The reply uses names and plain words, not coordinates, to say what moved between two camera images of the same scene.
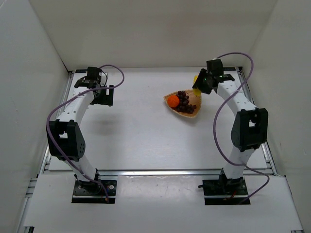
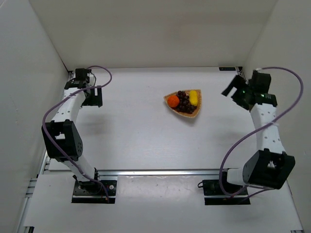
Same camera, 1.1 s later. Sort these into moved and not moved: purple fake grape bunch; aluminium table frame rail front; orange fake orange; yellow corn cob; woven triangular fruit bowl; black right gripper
Moved: black right gripper; yellow corn cob
Not moved: aluminium table frame rail front; woven triangular fruit bowl; orange fake orange; purple fake grape bunch
